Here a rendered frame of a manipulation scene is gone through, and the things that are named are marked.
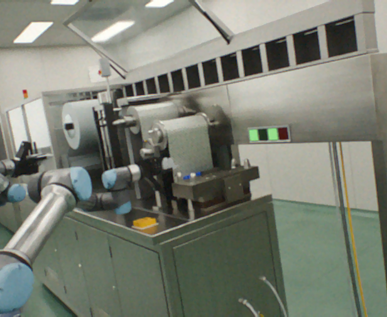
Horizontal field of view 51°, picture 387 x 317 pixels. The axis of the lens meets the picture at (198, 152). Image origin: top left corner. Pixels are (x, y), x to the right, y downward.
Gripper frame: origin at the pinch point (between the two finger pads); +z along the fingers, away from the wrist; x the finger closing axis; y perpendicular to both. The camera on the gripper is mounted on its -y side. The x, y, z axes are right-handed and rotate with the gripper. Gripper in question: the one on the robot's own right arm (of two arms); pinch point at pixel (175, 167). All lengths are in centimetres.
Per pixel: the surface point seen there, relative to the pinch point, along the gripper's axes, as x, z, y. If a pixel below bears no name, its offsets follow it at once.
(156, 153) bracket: 7.1, -4.7, 7.5
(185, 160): -0.2, 6.1, 2.3
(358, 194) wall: 79, 263, -88
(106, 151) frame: 43.3, -14.2, 10.6
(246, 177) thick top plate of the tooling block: -20.0, 25.4, -9.7
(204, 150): -0.2, 18.1, 4.7
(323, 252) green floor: 51, 162, -109
